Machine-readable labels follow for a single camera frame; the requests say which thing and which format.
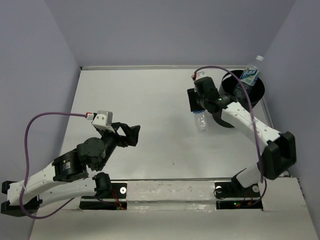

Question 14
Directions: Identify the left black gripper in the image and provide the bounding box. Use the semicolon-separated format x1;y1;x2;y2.
97;122;142;171

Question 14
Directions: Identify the blue label bottle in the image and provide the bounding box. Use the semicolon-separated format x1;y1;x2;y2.
193;110;209;133

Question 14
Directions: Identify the green white label bottle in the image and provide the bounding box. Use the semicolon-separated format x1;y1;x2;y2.
233;55;264;101

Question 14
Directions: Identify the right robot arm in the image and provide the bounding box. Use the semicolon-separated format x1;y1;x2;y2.
187;76;297;198

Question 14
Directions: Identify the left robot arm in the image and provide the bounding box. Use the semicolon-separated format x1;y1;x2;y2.
0;122;141;217

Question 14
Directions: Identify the black cylindrical bin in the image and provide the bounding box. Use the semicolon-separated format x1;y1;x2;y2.
211;69;266;129

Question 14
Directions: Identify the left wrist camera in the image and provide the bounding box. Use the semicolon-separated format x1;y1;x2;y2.
91;110;113;131

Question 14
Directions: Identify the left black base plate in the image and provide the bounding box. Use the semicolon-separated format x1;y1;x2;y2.
79;181;128;211

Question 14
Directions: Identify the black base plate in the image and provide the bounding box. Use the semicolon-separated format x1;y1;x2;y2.
213;181;263;210
79;181;128;211

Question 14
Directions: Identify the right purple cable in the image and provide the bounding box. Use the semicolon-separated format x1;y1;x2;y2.
194;65;270;208

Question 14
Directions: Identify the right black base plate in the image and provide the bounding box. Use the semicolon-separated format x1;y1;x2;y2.
213;181;263;210

